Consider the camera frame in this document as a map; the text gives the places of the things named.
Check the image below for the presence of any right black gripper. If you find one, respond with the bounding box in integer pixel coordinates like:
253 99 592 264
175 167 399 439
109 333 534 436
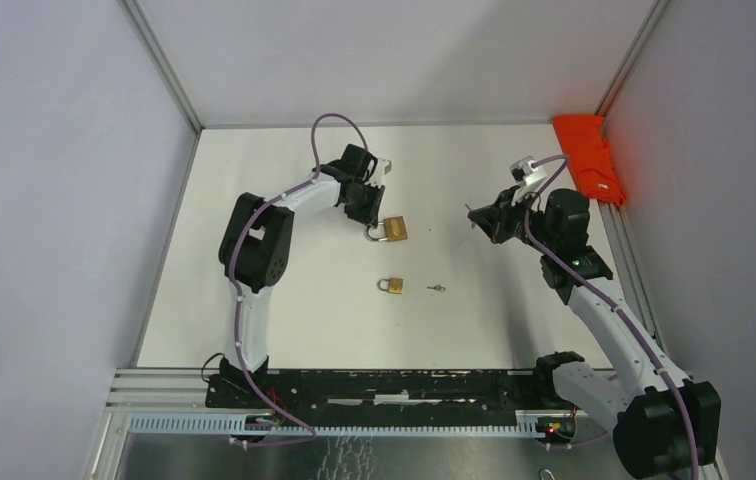
469 185 557 254

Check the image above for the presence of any large brass padlock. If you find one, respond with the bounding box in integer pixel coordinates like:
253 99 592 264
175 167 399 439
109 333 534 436
365 216 409 242

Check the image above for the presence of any small brass padlock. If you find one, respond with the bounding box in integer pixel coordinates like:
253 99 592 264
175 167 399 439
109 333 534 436
377 277 404 295

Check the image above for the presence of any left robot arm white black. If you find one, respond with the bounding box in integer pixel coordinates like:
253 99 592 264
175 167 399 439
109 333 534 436
218 144 392 408

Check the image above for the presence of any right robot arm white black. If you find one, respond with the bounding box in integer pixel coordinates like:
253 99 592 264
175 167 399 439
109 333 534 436
467 187 721 479

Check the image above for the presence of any orange folded cloth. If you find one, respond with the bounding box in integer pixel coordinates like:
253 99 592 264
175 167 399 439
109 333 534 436
552 114 628 207

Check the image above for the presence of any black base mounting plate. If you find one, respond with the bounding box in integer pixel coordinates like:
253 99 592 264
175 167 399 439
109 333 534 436
205 365 573 428

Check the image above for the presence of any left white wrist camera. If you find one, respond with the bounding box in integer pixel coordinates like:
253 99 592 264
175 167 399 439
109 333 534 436
369 158 392 183

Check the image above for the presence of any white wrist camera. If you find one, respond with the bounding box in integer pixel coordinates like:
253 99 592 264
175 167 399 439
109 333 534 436
369 158 392 183
509 156 547 190

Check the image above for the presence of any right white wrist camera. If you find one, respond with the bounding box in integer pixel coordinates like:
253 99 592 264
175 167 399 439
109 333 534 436
509 156 547 190

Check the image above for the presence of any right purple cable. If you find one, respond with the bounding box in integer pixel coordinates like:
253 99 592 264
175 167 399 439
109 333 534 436
522 154 703 480

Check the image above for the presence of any purple cable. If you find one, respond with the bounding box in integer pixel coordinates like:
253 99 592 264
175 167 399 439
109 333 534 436
522 154 703 480
226 113 370 450

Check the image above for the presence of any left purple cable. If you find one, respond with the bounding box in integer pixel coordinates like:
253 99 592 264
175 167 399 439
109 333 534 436
226 113 370 450

